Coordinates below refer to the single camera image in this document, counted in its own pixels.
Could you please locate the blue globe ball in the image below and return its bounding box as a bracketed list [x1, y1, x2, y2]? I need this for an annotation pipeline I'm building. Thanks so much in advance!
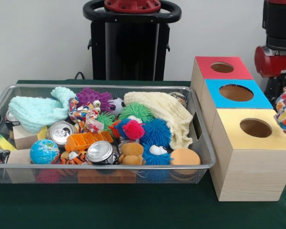
[29, 139, 60, 165]

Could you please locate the cream cloth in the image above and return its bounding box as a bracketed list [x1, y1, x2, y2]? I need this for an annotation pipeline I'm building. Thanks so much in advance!
[123, 91, 194, 150]

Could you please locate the orange plush toy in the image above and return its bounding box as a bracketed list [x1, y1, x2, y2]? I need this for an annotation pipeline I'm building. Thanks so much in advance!
[118, 142, 145, 166]

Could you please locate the silver drink can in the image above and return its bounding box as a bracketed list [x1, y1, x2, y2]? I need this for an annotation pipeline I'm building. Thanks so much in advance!
[86, 140, 115, 165]
[47, 121, 76, 146]

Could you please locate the wooden box with three holes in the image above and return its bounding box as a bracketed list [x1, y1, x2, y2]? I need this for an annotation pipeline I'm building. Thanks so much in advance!
[190, 56, 286, 202]

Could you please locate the purple spiky ball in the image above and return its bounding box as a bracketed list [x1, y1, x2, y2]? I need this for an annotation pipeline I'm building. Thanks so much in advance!
[75, 87, 114, 113]

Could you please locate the mint green cloth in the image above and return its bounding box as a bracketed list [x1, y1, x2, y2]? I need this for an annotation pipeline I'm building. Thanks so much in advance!
[8, 86, 76, 134]

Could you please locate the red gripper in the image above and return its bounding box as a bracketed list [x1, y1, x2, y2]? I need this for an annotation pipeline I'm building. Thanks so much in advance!
[254, 45, 286, 96]

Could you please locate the dark green cloth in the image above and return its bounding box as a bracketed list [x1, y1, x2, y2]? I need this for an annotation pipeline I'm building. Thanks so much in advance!
[0, 80, 286, 229]

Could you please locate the silver mesh bin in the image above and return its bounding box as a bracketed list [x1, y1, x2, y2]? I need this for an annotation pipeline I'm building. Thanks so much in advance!
[0, 83, 217, 184]

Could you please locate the pink spiky ball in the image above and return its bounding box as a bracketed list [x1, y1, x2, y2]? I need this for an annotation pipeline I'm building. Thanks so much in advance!
[123, 120, 146, 140]

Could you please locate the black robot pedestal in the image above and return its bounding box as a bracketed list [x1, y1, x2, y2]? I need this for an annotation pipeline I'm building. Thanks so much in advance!
[82, 0, 182, 81]

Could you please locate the small soccer ball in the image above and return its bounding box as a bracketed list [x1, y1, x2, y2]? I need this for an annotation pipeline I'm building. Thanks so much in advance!
[108, 97, 126, 116]

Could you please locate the orange plastic crate toy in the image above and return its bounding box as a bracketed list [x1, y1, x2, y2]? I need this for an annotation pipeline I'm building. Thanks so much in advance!
[65, 130, 114, 152]

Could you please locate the blue spiky ball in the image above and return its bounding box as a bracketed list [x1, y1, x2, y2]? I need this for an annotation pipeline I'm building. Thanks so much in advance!
[142, 118, 173, 144]

